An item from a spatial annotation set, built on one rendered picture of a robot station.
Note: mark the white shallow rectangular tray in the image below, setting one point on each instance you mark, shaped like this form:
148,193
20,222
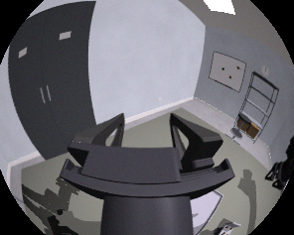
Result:
203,209

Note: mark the grey and white l-shaped bracket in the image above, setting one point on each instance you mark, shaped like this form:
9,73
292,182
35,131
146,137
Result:
226,230

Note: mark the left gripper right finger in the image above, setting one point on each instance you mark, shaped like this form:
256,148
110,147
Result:
203,143

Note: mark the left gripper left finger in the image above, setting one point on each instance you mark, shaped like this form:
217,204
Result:
97,135

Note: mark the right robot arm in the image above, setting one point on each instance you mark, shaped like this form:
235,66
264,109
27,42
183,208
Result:
289,152

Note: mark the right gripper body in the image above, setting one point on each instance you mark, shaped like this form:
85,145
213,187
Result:
282,175

